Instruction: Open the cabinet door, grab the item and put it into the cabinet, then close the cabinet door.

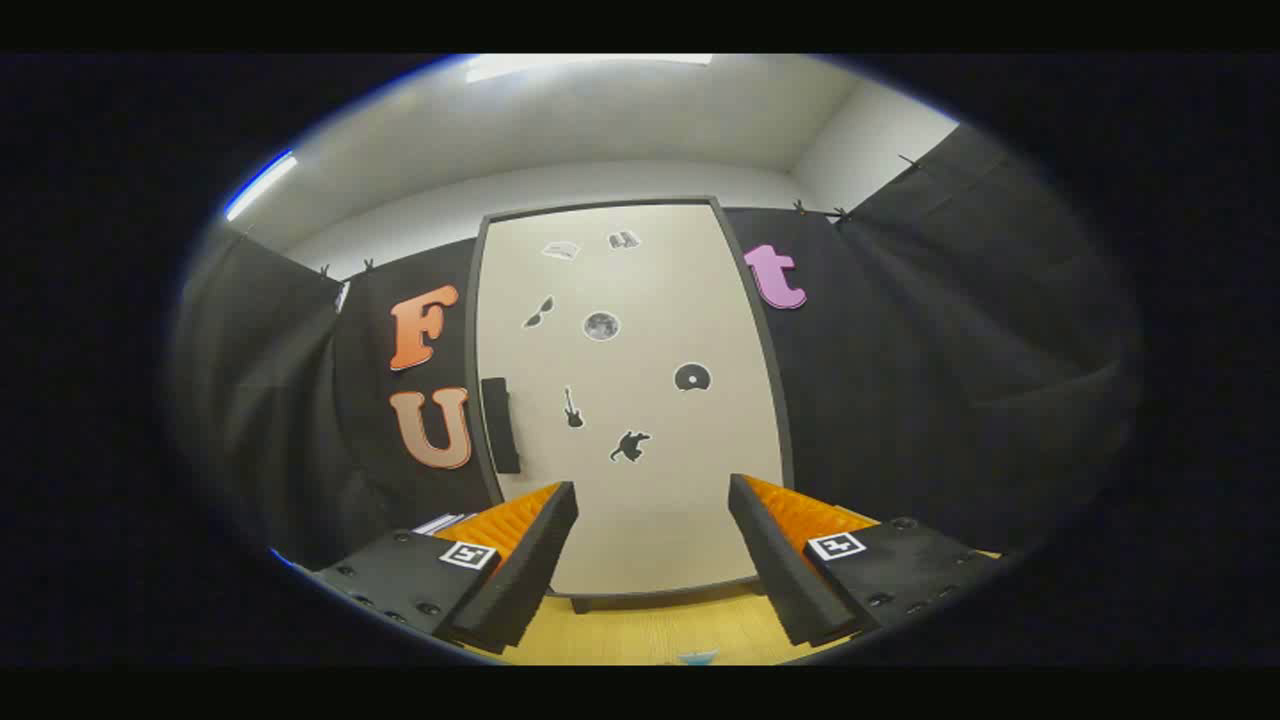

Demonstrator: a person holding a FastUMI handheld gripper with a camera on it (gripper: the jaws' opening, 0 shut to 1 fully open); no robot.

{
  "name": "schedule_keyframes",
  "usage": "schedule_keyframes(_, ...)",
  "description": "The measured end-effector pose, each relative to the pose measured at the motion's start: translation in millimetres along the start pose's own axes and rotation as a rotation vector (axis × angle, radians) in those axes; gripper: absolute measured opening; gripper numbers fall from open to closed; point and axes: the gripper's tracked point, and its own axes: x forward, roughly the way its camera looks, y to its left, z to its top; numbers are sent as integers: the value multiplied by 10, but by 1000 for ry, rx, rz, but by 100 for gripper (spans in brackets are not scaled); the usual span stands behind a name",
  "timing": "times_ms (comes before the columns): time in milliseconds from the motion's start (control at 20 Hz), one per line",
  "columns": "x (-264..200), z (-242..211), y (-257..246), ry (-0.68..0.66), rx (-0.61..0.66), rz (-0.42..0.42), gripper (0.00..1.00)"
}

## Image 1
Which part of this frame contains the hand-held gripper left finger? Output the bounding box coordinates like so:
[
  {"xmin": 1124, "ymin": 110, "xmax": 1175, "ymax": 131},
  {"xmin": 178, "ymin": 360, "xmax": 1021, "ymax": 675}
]
[{"xmin": 305, "ymin": 481, "xmax": 580, "ymax": 656}]

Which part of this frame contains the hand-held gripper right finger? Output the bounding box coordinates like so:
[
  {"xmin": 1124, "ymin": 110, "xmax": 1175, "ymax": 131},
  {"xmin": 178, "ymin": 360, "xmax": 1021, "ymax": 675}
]
[{"xmin": 727, "ymin": 473, "xmax": 1001, "ymax": 648}]

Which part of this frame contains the black door handle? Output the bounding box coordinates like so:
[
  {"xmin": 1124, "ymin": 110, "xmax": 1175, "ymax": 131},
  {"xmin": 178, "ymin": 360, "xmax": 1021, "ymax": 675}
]
[{"xmin": 481, "ymin": 377, "xmax": 522, "ymax": 474}]

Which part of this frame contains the beige cabinet door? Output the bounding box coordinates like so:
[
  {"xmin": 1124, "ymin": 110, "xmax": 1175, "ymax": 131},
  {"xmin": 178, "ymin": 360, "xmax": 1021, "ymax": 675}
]
[{"xmin": 475, "ymin": 203, "xmax": 786, "ymax": 596}]

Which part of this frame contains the grey cabinet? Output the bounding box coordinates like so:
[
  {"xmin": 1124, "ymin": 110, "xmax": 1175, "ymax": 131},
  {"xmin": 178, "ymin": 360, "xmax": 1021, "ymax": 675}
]
[{"xmin": 465, "ymin": 195, "xmax": 796, "ymax": 614}]

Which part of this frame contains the black backdrop cloth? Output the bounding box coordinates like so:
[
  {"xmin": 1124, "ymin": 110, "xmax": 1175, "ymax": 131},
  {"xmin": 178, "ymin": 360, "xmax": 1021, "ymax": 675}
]
[{"xmin": 170, "ymin": 125, "xmax": 1146, "ymax": 571}]

